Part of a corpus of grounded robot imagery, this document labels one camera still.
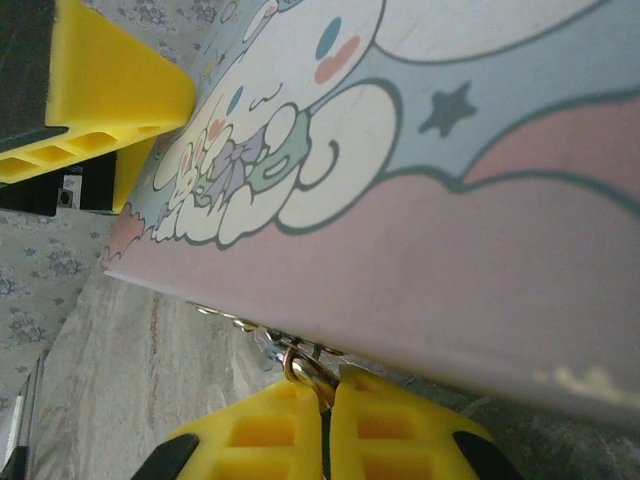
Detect aluminium frame profile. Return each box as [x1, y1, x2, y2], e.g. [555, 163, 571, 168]
[0, 349, 49, 480]

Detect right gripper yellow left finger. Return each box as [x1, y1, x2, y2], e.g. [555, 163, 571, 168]
[134, 381, 327, 480]

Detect pastel cartoon dog box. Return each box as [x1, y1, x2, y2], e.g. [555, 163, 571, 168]
[102, 0, 640, 432]

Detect gold zipper pull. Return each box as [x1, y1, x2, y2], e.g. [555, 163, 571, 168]
[282, 348, 339, 416]

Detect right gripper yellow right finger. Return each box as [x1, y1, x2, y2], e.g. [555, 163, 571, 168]
[329, 367, 521, 480]

